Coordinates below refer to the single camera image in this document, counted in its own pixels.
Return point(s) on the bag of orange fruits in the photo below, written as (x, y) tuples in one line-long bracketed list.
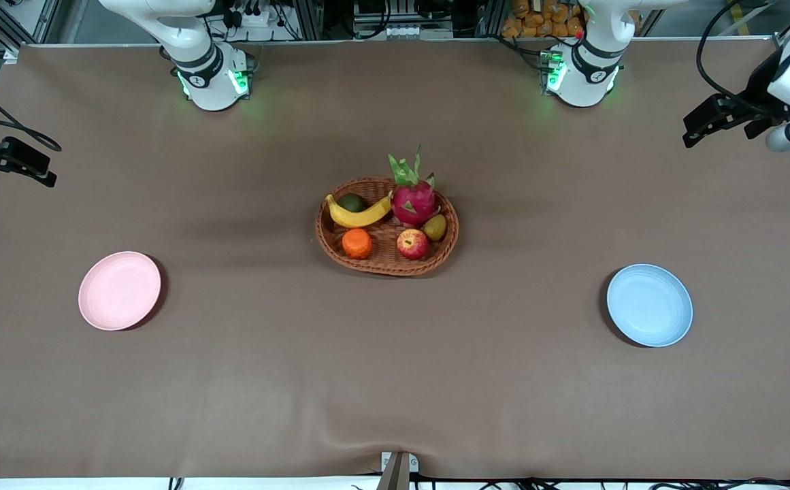
[(537, 20)]

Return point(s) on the orange fruit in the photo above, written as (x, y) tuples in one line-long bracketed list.
[(357, 243)]

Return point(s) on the metal bracket at table edge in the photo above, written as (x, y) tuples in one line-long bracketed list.
[(398, 469)]

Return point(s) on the red yellow apple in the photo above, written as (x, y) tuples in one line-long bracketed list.
[(413, 245)]

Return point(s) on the pink plate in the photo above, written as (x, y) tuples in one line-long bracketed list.
[(119, 291)]

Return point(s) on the yellow banana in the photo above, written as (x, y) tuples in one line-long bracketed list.
[(357, 218)]

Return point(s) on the light blue plate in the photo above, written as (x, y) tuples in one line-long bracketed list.
[(650, 306)]

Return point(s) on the brown wicker basket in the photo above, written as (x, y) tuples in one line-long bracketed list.
[(382, 238)]

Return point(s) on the pink dragon fruit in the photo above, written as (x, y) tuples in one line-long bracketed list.
[(414, 201)]

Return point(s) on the white terminal block strip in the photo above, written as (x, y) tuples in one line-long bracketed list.
[(401, 31)]

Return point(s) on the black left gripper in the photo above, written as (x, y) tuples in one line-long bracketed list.
[(760, 90)]

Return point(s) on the green-yellow mango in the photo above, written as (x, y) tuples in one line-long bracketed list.
[(435, 228)]

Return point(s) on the white power strip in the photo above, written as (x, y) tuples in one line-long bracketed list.
[(255, 19)]

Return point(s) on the brown table cloth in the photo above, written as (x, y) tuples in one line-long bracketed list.
[(231, 381)]

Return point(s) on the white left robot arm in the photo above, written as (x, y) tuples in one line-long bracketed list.
[(585, 82)]

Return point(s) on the dark green avocado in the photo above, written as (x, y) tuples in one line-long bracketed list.
[(352, 202)]

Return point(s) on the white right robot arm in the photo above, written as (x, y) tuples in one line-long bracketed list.
[(211, 88)]

